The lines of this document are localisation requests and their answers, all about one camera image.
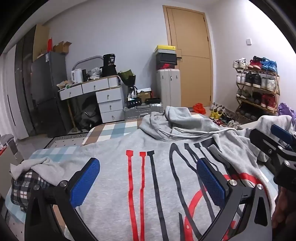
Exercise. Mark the open cardboard box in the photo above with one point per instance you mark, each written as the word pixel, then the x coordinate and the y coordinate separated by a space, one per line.
pixel 61 48

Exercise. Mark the pile of scattered shoes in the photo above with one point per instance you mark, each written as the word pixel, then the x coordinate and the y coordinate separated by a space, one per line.
pixel 216 114

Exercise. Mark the arched mirror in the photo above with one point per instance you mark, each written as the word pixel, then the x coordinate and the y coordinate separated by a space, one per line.
pixel 87 60

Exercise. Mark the white curtain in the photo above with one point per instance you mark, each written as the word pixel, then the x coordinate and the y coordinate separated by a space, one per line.
pixel 11 97

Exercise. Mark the black wrapped bouquet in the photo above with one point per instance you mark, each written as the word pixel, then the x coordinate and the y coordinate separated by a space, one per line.
pixel 127 77

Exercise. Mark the white electric kettle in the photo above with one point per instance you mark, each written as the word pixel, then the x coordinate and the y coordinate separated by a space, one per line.
pixel 77 76

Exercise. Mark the person's right hand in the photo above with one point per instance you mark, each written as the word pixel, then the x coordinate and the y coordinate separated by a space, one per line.
pixel 279 208

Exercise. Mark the yellow shoe box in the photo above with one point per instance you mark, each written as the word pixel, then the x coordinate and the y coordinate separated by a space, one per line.
pixel 165 49

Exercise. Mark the purple cloth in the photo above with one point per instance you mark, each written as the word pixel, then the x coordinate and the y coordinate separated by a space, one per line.
pixel 286 110

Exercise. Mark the red plastic bag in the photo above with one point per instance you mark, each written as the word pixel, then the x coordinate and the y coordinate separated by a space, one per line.
pixel 199 108

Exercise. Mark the grey refrigerator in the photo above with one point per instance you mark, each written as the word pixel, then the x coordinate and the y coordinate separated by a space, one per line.
pixel 48 88

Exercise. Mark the patterned floor rug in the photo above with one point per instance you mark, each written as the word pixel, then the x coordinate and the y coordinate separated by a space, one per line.
pixel 67 140

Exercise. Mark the white desk with drawers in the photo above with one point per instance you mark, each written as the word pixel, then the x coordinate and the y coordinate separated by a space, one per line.
pixel 108 96

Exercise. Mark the dark glass sliding door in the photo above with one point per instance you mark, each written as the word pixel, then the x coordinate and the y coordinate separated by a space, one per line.
pixel 25 81

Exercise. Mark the checked bed sheet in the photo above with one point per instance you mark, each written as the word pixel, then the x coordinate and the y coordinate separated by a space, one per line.
pixel 111 131

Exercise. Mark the silver suitcase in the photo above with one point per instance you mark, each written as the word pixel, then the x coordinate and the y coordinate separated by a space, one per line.
pixel 138 111

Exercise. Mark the white cabinet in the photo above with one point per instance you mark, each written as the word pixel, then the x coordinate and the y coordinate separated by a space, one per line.
pixel 167 88

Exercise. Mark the wooden door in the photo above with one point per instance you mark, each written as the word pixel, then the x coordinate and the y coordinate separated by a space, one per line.
pixel 192 41

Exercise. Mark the grey printed hoodie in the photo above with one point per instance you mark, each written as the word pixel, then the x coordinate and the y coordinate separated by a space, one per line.
pixel 161 143

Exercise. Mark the brown box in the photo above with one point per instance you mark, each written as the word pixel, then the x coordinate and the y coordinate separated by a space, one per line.
pixel 144 95

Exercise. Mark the flat cardboard sheet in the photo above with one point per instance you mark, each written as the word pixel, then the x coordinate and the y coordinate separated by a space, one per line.
pixel 40 41

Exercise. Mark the wooden shoe rack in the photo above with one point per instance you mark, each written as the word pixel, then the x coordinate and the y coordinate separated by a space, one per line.
pixel 278 97

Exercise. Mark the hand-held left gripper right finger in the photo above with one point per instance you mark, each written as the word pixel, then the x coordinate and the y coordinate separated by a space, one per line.
pixel 210 183

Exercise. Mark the black backpack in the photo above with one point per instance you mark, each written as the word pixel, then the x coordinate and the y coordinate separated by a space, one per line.
pixel 87 115

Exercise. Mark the tall black container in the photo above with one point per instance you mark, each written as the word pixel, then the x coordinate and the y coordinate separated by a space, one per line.
pixel 108 67

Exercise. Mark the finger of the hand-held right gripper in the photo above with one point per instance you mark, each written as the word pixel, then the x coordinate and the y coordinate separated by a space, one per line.
pixel 263 144
pixel 281 134

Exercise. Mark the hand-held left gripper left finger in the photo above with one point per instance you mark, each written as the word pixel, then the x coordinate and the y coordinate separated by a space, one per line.
pixel 85 183

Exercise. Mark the black box with lights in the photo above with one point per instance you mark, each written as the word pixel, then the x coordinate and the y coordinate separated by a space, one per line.
pixel 134 102

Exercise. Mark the flat black case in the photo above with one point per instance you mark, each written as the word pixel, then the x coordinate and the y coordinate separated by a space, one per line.
pixel 152 100

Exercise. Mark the white wall switch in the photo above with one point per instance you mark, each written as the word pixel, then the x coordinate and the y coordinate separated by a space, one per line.
pixel 248 41

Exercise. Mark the dark plaid blanket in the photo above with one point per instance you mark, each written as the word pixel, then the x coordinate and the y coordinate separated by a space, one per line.
pixel 23 187

